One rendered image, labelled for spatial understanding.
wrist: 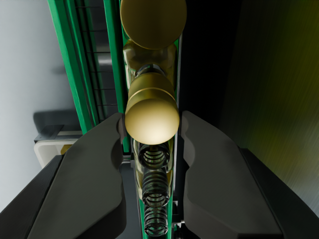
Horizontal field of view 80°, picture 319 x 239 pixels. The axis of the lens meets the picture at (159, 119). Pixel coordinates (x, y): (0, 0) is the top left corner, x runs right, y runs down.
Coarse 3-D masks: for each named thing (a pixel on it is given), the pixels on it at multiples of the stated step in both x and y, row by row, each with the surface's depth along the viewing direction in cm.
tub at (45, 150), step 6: (36, 144) 53; (42, 144) 53; (48, 144) 53; (54, 144) 53; (60, 144) 53; (36, 150) 54; (42, 150) 56; (48, 150) 58; (54, 150) 61; (60, 150) 63; (42, 156) 56; (48, 156) 59; (54, 156) 62; (42, 162) 56; (48, 162) 59; (42, 168) 57
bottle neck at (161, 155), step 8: (144, 144) 17; (160, 144) 17; (168, 144) 18; (144, 152) 17; (152, 152) 19; (160, 152) 19; (168, 152) 17; (144, 160) 18; (152, 160) 18; (160, 160) 18; (168, 160) 17; (152, 168) 18
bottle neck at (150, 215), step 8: (152, 208) 24; (160, 208) 25; (144, 216) 25; (152, 216) 23; (160, 216) 24; (144, 224) 24; (152, 224) 23; (160, 224) 23; (152, 232) 24; (160, 232) 24
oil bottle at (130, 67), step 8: (128, 48) 18; (136, 48) 18; (144, 48) 18; (168, 48) 18; (176, 48) 19; (128, 56) 18; (136, 56) 18; (144, 56) 18; (152, 56) 18; (160, 56) 18; (168, 56) 18; (176, 56) 19; (128, 64) 18; (136, 64) 18; (144, 64) 18; (160, 64) 18; (168, 64) 18; (176, 64) 19; (128, 72) 18; (136, 72) 18; (168, 72) 18; (176, 72) 20; (128, 80) 19; (176, 80) 20; (128, 88) 20
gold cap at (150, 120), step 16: (144, 80) 13; (160, 80) 13; (128, 96) 15; (144, 96) 11; (160, 96) 11; (128, 112) 11; (144, 112) 11; (160, 112) 11; (176, 112) 11; (128, 128) 12; (144, 128) 12; (160, 128) 12; (176, 128) 12
